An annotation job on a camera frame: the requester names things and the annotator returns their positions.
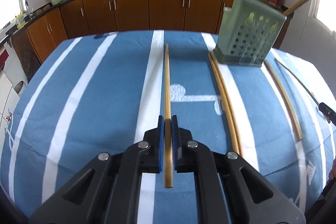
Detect wooden chopstick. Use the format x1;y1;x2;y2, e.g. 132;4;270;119
282;0;309;16
207;52;240;155
163;44;174;189
209;51;244;158
264;59;302;142

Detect brown lower kitchen cabinets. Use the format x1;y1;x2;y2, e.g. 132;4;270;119
10;0;293;83

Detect person's hand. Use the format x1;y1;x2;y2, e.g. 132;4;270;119
329;159;336;180

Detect blue striped tablecloth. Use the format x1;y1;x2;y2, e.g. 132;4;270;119
1;31;335;217

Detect green perforated utensil holder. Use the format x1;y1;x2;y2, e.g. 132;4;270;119
214;0;286;67

